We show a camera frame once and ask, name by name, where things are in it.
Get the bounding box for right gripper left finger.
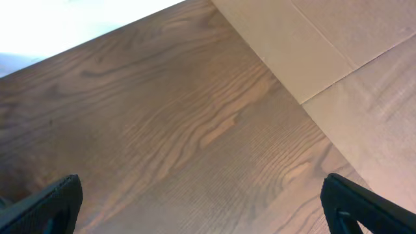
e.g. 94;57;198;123
1;174;83;234

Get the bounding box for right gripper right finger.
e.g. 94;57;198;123
320;173;415;234

